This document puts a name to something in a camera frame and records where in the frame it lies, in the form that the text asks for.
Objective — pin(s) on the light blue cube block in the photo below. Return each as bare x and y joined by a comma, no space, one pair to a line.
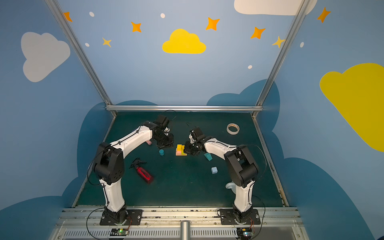
214,170

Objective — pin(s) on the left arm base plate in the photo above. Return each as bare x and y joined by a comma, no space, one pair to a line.
135,217

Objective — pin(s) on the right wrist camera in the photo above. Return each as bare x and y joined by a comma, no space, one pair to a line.
196,135

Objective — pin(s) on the right circuit board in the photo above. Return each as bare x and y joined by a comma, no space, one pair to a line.
244,233

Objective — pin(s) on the grey camera pole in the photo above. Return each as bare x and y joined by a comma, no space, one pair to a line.
185,230

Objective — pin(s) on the circuit board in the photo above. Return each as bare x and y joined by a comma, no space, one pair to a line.
244,233
121,232

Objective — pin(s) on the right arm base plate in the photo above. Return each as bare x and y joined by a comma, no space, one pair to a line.
228,217

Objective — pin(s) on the left circuit board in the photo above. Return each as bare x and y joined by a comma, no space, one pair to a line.
121,232

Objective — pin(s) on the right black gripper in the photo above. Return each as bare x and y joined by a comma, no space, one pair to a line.
191,148

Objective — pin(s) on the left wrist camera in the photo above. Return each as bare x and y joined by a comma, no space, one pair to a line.
163,122

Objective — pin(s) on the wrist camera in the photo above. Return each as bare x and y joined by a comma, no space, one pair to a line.
196,135
163,122

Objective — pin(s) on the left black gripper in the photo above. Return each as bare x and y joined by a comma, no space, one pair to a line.
165,140

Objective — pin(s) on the light blue mug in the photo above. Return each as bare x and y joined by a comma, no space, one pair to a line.
231,186

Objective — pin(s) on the aluminium cage frame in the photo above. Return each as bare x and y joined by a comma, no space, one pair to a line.
56,10

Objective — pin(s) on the white tape roll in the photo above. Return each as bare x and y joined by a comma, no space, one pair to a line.
233,129

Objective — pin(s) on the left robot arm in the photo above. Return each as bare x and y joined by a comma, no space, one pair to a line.
109,165

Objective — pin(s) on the teal house-shaped block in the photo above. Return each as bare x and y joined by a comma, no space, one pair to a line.
208,156

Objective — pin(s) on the aluminium front rail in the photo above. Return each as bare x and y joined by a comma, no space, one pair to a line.
163,223

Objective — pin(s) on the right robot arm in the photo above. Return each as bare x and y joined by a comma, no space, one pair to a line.
242,169

